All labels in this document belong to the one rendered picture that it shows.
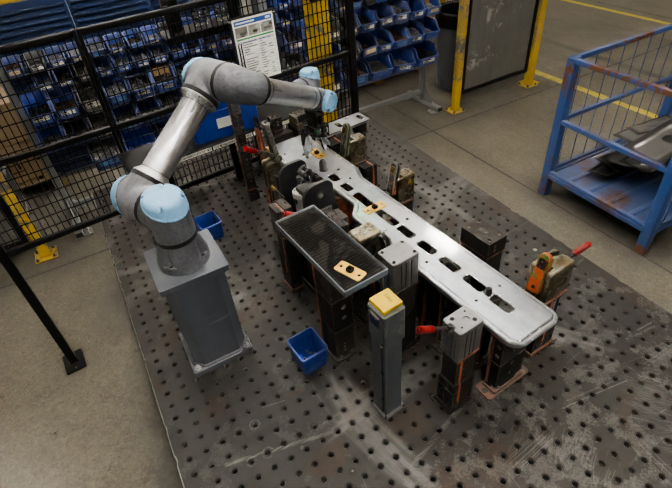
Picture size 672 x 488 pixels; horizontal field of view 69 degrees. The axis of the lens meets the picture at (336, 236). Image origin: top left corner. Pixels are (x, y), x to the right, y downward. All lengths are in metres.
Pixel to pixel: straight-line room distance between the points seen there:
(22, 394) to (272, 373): 1.64
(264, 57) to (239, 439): 1.69
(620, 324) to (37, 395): 2.61
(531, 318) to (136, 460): 1.79
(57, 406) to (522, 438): 2.15
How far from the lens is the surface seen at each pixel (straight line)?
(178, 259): 1.45
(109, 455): 2.58
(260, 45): 2.47
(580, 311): 1.91
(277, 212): 1.66
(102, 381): 2.84
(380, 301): 1.20
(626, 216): 3.33
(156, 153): 1.52
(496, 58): 4.91
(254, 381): 1.67
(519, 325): 1.40
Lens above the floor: 2.04
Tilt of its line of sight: 39 degrees down
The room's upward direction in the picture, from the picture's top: 6 degrees counter-clockwise
